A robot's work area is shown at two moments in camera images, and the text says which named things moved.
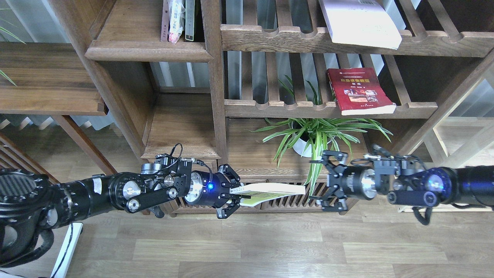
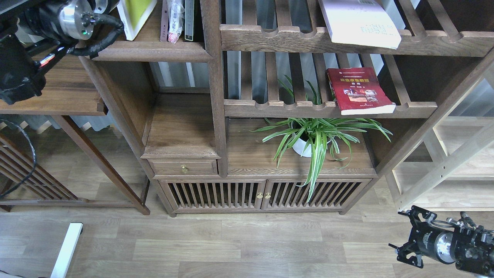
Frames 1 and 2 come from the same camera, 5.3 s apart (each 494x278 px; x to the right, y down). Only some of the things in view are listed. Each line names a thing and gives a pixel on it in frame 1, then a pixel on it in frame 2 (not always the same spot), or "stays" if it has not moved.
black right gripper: (361, 182) -> (426, 238)
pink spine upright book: (164, 21) stays
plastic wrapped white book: (176, 9) stays
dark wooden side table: (49, 79) stays
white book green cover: (261, 192) -> (134, 14)
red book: (359, 91) stays
